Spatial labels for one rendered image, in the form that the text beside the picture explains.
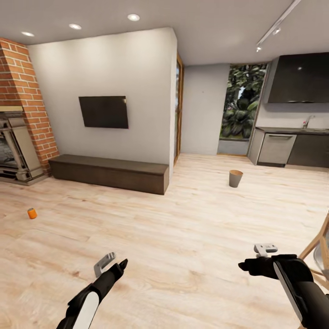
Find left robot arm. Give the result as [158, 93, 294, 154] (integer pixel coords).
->
[57, 252, 128, 329]

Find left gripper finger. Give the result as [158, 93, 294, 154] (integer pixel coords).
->
[119, 259, 128, 272]

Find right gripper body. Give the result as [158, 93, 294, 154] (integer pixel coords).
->
[245, 257, 272, 278]

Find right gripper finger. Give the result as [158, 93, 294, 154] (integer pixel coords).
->
[238, 261, 248, 271]

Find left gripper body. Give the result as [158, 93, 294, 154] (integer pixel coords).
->
[96, 263, 123, 294]

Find trash can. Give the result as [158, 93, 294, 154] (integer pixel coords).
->
[229, 170, 243, 188]

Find can of soda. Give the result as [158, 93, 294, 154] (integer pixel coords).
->
[27, 208, 37, 219]

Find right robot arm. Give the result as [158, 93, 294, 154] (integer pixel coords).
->
[238, 243, 329, 329]

